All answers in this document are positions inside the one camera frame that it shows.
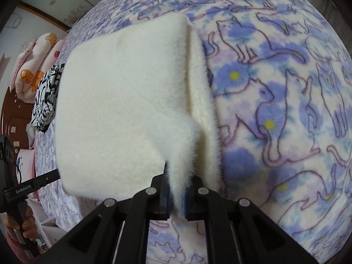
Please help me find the small white and pink pillow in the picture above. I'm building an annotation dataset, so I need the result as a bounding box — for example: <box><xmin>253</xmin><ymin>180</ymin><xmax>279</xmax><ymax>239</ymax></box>
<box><xmin>13</xmin><ymin>148</ymin><xmax>37</xmax><ymax>198</ymax></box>

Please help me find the pink bedsheet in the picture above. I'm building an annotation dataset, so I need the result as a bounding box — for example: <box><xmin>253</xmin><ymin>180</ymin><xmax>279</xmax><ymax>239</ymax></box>
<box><xmin>26</xmin><ymin>121</ymin><xmax>42</xmax><ymax>198</ymax></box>

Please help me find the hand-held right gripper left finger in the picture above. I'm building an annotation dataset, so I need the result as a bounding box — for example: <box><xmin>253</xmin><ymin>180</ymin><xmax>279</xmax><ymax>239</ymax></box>
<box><xmin>36</xmin><ymin>162</ymin><xmax>173</xmax><ymax>264</ymax></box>

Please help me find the black and white printed garment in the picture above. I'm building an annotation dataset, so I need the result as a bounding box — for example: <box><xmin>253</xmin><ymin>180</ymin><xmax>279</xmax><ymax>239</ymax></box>
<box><xmin>30</xmin><ymin>63</ymin><xmax>66</xmax><ymax>132</ymax></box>

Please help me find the purple cat-print blanket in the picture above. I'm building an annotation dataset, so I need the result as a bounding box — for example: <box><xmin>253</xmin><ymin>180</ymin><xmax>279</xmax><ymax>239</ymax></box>
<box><xmin>33</xmin><ymin>0</ymin><xmax>352</xmax><ymax>264</ymax></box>

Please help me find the brown wooden headboard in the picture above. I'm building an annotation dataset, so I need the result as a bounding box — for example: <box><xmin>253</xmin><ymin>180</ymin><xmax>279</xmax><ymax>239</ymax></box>
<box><xmin>1</xmin><ymin>88</ymin><xmax>36</xmax><ymax>149</ymax></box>

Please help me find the person's left hand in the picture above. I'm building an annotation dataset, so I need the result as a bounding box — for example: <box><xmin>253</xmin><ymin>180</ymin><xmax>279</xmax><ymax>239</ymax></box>
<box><xmin>4</xmin><ymin>205</ymin><xmax>37</xmax><ymax>244</ymax></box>

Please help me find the floral wardrobe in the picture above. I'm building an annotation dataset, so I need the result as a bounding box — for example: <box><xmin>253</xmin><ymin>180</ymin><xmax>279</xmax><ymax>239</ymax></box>
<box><xmin>49</xmin><ymin>0</ymin><xmax>116</xmax><ymax>29</ymax></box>

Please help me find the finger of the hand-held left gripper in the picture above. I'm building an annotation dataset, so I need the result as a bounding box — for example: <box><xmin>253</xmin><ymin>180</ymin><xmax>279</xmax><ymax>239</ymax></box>
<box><xmin>3</xmin><ymin>169</ymin><xmax>61</xmax><ymax>202</ymax></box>

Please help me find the cream fuzzy cardigan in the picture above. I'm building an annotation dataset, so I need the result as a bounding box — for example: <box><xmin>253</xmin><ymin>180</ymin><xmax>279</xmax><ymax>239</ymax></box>
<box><xmin>53</xmin><ymin>14</ymin><xmax>223</xmax><ymax>212</ymax></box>

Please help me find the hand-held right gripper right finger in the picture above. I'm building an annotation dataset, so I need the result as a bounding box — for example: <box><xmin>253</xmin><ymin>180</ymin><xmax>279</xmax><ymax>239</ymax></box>
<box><xmin>183</xmin><ymin>176</ymin><xmax>317</xmax><ymax>264</ymax></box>

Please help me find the person's left forearm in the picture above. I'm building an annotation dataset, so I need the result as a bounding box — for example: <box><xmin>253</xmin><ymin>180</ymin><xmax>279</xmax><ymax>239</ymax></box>
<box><xmin>4</xmin><ymin>234</ymin><xmax>33</xmax><ymax>264</ymax></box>

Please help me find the rolled pink bear-print quilt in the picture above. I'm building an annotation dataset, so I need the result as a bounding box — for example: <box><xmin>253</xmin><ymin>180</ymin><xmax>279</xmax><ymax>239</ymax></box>
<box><xmin>11</xmin><ymin>32</ymin><xmax>66</xmax><ymax>103</ymax></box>

